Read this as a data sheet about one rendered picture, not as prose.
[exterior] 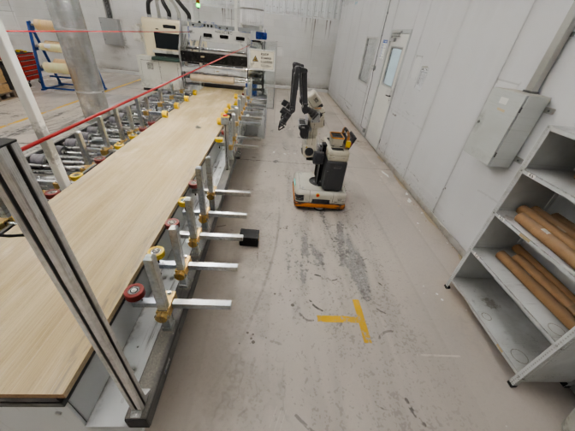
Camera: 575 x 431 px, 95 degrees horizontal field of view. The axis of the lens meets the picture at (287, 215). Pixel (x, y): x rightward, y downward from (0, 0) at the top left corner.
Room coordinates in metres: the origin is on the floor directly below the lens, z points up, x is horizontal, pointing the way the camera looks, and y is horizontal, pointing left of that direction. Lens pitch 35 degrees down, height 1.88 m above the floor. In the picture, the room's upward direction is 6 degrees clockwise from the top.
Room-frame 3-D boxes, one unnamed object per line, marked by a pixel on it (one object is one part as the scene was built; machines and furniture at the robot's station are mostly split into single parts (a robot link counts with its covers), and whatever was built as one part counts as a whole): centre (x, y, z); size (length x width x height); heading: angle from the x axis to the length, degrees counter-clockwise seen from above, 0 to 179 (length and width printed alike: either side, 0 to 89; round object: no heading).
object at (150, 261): (0.69, 0.50, 0.92); 0.04 x 0.04 x 0.48; 5
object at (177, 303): (0.74, 0.43, 0.82); 0.43 x 0.03 x 0.04; 95
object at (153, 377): (2.87, 0.70, 0.67); 5.11 x 0.08 x 0.10; 5
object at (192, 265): (0.99, 0.45, 0.81); 0.43 x 0.03 x 0.04; 95
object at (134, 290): (0.72, 0.63, 0.85); 0.08 x 0.08 x 0.11
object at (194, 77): (5.48, 1.48, 1.05); 1.43 x 0.12 x 0.12; 95
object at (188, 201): (1.19, 0.54, 0.87); 0.04 x 0.04 x 0.48; 5
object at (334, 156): (3.22, -0.47, 0.59); 0.55 x 0.34 x 0.83; 5
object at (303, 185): (3.21, -0.38, 0.16); 0.67 x 0.64 x 0.25; 95
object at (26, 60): (7.88, 7.79, 0.41); 0.76 x 0.48 x 0.81; 12
